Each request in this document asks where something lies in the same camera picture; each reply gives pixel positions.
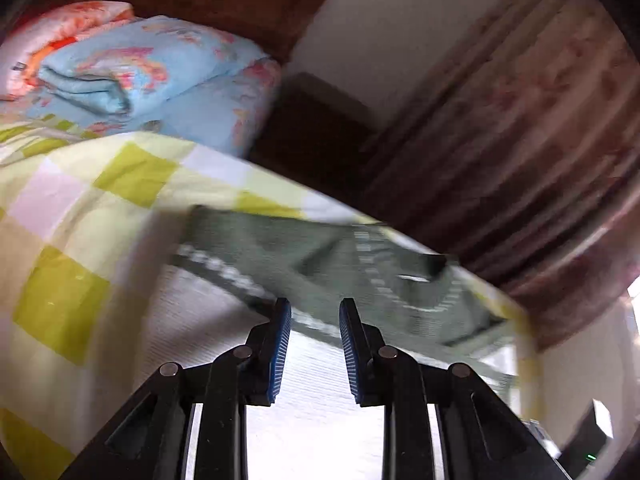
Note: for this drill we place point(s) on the yellow checkered bed sheet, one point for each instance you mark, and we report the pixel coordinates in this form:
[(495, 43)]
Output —
[(75, 240)]

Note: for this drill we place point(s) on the floral pillow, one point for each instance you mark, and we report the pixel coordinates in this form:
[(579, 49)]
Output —
[(225, 110)]

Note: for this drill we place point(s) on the wooden headboard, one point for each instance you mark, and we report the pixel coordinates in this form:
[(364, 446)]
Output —
[(225, 0)]

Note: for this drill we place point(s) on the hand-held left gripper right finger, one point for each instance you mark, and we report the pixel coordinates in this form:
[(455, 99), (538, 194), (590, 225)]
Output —
[(350, 355)]

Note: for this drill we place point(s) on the blue floral folded quilt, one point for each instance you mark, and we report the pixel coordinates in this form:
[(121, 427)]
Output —
[(130, 65)]

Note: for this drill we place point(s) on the orange floral folded quilt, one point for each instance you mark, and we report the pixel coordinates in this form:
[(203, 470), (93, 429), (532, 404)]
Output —
[(45, 35)]

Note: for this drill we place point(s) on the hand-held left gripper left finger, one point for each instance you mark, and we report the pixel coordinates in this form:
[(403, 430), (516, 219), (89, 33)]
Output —
[(280, 355)]

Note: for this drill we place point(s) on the green and white knit sweater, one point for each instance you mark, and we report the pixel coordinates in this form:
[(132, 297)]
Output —
[(320, 260)]

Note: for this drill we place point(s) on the floral pink curtain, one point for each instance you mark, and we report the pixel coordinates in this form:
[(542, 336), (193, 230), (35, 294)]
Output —
[(510, 160)]

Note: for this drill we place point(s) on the dark wooden nightstand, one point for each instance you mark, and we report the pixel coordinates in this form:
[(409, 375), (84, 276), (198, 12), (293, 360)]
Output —
[(310, 135)]

